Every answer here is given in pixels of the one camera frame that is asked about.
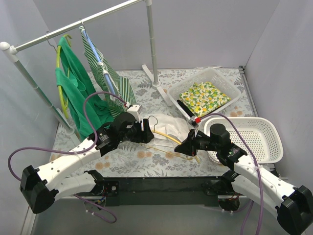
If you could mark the lime green plastic hanger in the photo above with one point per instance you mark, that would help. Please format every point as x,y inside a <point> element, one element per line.
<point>59,76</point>

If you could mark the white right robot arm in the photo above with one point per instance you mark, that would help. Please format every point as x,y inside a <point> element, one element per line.
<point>293,205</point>

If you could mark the green white striped tank top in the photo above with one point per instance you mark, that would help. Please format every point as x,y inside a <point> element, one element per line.
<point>122,83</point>

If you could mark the white oval perforated basket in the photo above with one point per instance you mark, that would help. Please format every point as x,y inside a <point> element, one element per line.
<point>259,134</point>

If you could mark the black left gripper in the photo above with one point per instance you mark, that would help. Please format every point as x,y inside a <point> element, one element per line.
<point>142,130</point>

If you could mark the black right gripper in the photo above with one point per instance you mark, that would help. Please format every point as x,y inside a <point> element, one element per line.
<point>192,143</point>

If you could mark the white metal clothes rack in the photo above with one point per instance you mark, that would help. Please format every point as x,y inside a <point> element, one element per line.
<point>11,53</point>

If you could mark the floral fern patterned tablecloth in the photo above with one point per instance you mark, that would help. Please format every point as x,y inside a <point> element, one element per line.
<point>140,160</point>

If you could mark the white rectangular plastic basket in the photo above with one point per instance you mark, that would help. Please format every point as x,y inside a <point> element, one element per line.
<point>206,75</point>

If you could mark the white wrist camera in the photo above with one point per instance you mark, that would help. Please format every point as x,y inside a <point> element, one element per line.
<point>135,110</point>
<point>195,123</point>

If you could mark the lemon print folded cloth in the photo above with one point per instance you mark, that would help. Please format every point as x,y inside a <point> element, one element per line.
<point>203,98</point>

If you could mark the light blue plastic hanger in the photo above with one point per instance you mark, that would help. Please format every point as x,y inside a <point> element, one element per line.
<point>110,84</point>

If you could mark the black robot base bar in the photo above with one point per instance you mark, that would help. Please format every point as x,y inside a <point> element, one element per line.
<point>146,191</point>

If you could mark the yellow plastic hanger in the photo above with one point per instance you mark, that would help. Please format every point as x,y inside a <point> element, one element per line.
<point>171,144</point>

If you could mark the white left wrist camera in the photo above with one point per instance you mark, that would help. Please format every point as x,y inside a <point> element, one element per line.
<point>135,110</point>

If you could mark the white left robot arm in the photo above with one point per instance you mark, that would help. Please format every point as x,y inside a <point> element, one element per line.
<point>44,185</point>

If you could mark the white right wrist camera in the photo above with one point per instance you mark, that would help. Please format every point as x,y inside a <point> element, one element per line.
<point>195,123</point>

